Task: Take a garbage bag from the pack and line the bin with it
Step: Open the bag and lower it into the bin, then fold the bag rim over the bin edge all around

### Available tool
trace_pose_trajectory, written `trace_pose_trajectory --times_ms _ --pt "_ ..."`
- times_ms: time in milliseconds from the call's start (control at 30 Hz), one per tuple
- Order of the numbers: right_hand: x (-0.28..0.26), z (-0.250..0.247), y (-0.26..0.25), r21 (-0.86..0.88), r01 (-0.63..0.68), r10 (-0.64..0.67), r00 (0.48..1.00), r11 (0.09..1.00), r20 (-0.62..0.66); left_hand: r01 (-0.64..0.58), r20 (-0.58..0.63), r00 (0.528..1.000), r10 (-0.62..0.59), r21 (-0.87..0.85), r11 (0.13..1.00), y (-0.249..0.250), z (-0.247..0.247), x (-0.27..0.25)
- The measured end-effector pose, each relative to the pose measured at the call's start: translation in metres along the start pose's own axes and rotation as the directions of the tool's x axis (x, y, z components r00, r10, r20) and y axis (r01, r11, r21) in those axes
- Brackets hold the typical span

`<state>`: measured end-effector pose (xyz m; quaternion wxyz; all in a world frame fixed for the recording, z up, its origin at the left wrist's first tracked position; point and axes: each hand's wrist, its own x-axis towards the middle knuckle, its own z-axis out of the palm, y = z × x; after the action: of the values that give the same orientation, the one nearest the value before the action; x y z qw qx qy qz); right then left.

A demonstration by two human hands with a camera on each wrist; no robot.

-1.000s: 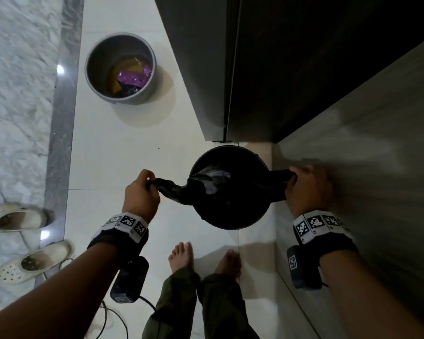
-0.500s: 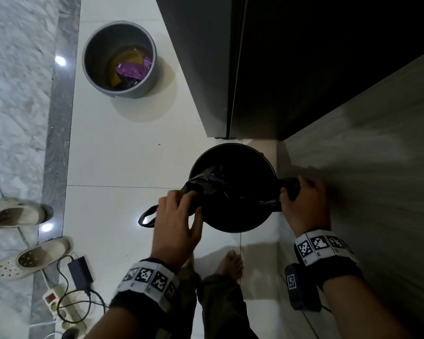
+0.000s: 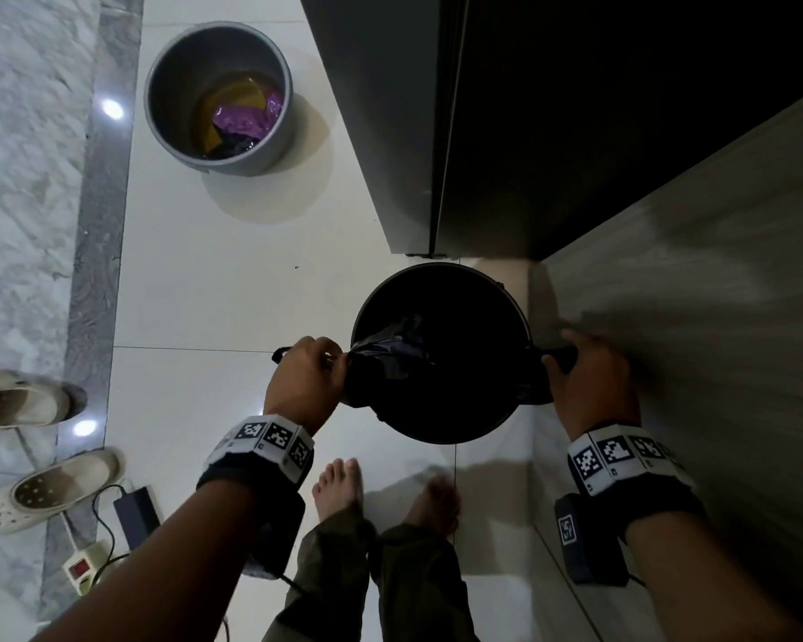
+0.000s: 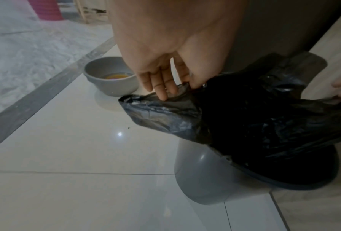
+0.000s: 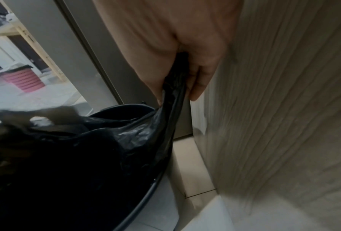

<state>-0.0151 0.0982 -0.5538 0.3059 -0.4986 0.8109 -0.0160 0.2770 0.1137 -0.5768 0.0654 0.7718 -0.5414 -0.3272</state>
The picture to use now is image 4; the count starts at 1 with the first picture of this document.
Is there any person's left hand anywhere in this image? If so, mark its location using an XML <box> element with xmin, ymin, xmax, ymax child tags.
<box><xmin>106</xmin><ymin>0</ymin><xmax>247</xmax><ymax>101</ymax></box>

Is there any black plastic trash bag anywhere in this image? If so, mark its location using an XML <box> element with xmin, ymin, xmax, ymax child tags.
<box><xmin>118</xmin><ymin>51</ymin><xmax>341</xmax><ymax>184</ymax></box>

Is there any orange liquid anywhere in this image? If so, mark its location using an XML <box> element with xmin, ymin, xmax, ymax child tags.
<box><xmin>103</xmin><ymin>72</ymin><xmax>133</xmax><ymax>81</ymax></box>

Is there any grey bowl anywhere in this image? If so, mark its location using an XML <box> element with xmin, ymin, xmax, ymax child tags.
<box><xmin>83</xmin><ymin>57</ymin><xmax>139</xmax><ymax>96</ymax></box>

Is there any pink plastic bucket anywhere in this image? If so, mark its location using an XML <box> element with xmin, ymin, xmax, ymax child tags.
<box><xmin>28</xmin><ymin>0</ymin><xmax>63</xmax><ymax>21</ymax></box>

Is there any grey metal threshold strip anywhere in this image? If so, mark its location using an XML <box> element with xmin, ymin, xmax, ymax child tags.
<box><xmin>0</xmin><ymin>37</ymin><xmax>117</xmax><ymax>155</ymax></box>

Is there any grey plastic trash bin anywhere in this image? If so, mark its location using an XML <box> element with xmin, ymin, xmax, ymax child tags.
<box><xmin>174</xmin><ymin>51</ymin><xmax>341</xmax><ymax>206</ymax></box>

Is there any wooden furniture frame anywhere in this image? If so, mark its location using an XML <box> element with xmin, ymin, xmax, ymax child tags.
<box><xmin>74</xmin><ymin>0</ymin><xmax>108</xmax><ymax>24</ymax></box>

